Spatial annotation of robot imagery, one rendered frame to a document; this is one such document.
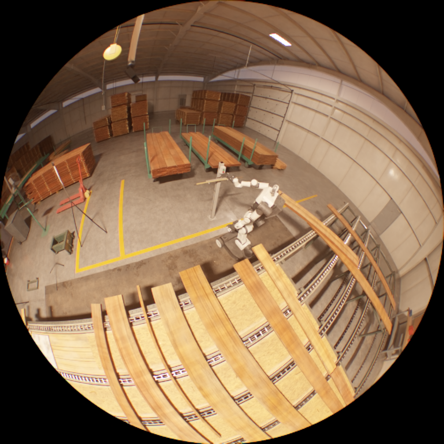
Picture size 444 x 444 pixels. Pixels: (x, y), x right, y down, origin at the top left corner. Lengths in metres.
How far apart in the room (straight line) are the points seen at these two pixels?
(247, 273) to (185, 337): 0.91
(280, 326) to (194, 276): 1.04
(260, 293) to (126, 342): 1.43
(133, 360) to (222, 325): 0.94
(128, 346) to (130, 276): 1.39
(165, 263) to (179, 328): 1.38
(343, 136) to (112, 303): 10.66
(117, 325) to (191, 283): 0.91
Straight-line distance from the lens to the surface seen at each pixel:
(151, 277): 2.44
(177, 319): 1.38
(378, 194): 9.45
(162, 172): 3.47
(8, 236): 8.61
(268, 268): 1.66
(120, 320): 1.57
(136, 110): 10.58
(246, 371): 1.55
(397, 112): 10.12
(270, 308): 1.56
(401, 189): 9.56
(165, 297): 1.42
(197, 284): 1.41
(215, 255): 2.51
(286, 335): 1.66
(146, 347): 1.54
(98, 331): 1.74
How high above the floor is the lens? 2.25
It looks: 49 degrees down
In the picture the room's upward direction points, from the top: 14 degrees clockwise
